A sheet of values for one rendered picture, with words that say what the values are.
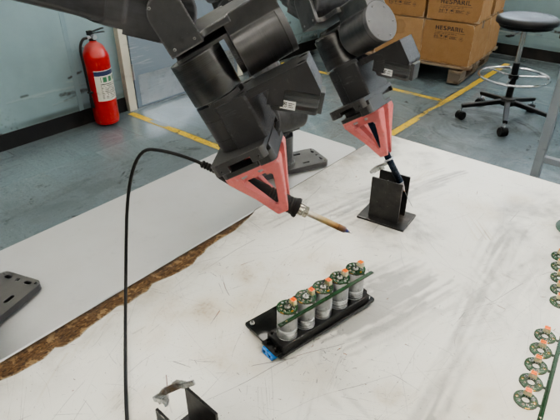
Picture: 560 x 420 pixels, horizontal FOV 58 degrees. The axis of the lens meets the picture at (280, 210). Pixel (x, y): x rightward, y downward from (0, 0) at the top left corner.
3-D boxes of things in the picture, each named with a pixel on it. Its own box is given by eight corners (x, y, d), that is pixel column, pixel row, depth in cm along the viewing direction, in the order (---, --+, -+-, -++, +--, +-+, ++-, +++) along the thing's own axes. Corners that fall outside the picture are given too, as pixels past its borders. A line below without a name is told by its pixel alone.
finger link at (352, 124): (415, 139, 82) (391, 85, 80) (397, 154, 77) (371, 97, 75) (379, 152, 86) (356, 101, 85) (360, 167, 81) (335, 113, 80)
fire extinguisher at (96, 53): (90, 121, 316) (71, 29, 288) (112, 114, 326) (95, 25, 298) (104, 127, 308) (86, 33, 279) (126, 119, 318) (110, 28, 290)
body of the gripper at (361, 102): (395, 92, 81) (376, 47, 80) (367, 110, 74) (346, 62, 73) (362, 106, 85) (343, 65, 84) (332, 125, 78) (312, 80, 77)
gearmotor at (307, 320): (290, 326, 63) (291, 294, 60) (305, 317, 64) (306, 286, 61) (303, 337, 61) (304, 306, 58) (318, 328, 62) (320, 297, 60)
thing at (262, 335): (281, 364, 59) (281, 357, 59) (244, 329, 64) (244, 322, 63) (374, 305, 68) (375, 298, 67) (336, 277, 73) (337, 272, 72)
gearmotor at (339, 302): (323, 307, 66) (325, 276, 63) (337, 298, 67) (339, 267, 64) (337, 317, 64) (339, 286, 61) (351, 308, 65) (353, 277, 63)
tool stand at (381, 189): (382, 225, 91) (354, 171, 89) (432, 212, 84) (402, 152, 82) (369, 241, 87) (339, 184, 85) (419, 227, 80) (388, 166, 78)
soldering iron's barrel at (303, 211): (342, 231, 63) (296, 210, 62) (348, 222, 63) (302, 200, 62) (342, 237, 62) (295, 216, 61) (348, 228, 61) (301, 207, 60)
